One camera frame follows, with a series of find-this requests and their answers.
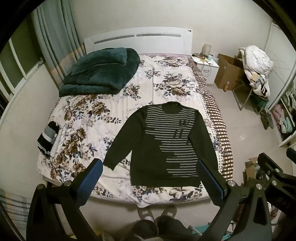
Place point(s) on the white nightstand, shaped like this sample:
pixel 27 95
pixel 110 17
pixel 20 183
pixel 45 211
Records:
pixel 210 74

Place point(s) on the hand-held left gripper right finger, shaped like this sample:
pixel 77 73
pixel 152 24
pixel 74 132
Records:
pixel 210 183

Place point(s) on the metal frame chair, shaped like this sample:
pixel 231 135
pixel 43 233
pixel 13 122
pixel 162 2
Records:
pixel 241 99

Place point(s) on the white duvet pile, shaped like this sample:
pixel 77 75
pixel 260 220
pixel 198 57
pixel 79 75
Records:
pixel 256 58

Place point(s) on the large cardboard box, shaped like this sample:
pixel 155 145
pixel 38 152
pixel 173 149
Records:
pixel 227 71

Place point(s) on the person's legs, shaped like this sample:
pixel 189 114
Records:
pixel 166 229

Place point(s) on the grey slipper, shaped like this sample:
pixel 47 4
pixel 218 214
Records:
pixel 145 213
pixel 168 210

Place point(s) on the checkered bed sheet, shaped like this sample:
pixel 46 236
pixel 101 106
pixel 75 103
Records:
pixel 215 111

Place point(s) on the floral bed sheet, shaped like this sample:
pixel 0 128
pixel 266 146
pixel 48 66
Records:
pixel 161 76

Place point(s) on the white wardrobe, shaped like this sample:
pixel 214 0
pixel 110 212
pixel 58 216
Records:
pixel 277 46

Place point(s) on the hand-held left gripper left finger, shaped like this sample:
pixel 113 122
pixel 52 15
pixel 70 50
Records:
pixel 93 176

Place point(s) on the black striped sweater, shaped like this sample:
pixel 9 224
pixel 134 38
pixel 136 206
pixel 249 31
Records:
pixel 138 150

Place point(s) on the dark slipper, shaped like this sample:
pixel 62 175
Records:
pixel 270 121
pixel 263 117

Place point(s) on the folded white garment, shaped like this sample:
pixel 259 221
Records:
pixel 59 141

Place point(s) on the table lamp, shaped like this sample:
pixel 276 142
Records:
pixel 206 49

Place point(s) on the dark green blanket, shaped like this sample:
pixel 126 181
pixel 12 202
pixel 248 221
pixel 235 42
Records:
pixel 99 71

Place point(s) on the pile of clothes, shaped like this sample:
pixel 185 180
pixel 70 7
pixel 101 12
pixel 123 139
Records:
pixel 261 85

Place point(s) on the small cardboard box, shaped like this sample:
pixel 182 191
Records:
pixel 249 166

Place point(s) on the white headboard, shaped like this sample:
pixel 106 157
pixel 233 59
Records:
pixel 138 44

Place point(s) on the white radiator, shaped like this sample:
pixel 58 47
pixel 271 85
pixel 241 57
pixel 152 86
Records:
pixel 13 206

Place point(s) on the folded black grey striped garment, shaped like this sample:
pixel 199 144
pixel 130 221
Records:
pixel 46 139

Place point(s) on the folded clothes in wardrobe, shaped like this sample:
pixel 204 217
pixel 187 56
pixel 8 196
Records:
pixel 283 120

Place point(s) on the grey-green curtain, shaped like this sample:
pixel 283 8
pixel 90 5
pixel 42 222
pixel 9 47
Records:
pixel 55 34

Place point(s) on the window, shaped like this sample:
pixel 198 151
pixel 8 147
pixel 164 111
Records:
pixel 13 62

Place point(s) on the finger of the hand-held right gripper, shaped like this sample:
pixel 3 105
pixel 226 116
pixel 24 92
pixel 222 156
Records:
pixel 292 153
pixel 281 176

